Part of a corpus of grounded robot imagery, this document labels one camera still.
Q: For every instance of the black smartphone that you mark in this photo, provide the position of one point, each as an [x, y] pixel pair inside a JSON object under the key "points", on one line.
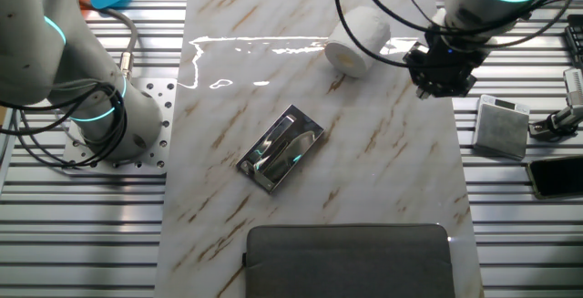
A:
{"points": [[558, 177]]}

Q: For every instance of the marble pattern board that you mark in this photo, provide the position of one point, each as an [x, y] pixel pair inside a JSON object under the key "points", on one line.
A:
{"points": [[387, 175]]}

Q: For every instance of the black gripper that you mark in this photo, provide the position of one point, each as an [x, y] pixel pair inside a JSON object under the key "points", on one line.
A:
{"points": [[444, 65]]}

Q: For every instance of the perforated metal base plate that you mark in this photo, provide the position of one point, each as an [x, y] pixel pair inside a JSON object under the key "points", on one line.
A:
{"points": [[159, 106]]}

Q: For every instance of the white toilet paper roll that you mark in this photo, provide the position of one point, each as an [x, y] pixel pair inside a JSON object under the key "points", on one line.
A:
{"points": [[364, 24]]}

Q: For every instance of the grey fabric sleeve pad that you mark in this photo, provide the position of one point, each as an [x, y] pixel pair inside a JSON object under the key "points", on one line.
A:
{"points": [[346, 266]]}

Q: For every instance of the silver camera on mount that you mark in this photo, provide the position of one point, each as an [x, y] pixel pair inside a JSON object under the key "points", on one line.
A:
{"points": [[575, 86]]}

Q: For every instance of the silver digital scale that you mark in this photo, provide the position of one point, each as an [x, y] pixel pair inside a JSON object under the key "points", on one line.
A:
{"points": [[501, 129]]}

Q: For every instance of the black keyboard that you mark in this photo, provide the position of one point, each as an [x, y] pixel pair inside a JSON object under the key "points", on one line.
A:
{"points": [[576, 38]]}

